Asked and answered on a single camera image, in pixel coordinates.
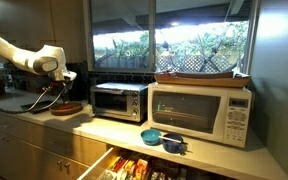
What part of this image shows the red snack packet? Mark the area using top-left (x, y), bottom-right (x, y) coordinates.
top-left (112, 157), bottom-right (128, 172)

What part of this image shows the teal bowl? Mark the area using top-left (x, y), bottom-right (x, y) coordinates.
top-left (140, 128), bottom-right (162, 146)

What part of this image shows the open wooden drawer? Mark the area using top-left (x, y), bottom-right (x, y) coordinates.
top-left (76, 144), bottom-right (238, 180)

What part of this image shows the wooden base cabinet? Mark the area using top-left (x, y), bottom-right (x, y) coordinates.
top-left (0, 107), bottom-right (112, 180)

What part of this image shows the orange snack packet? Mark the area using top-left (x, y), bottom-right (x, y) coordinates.
top-left (133, 158), bottom-right (150, 180)

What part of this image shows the wooden serving tray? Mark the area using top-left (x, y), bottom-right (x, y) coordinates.
top-left (153, 70), bottom-right (252, 89)

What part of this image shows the dark blue bowl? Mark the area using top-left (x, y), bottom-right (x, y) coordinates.
top-left (161, 133), bottom-right (187, 155)

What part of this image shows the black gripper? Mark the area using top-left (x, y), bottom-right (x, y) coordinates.
top-left (57, 79), bottom-right (74, 104)

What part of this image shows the white microwave oven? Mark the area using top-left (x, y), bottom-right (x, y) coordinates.
top-left (147, 82), bottom-right (253, 149)

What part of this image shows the silver toaster oven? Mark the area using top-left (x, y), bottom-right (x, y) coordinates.
top-left (89, 82), bottom-right (149, 123)

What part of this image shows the window frame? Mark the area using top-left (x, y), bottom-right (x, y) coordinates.
top-left (83, 0), bottom-right (260, 75)

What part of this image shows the white-handled utensil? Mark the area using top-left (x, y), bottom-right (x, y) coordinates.
top-left (157, 135), bottom-right (189, 146)

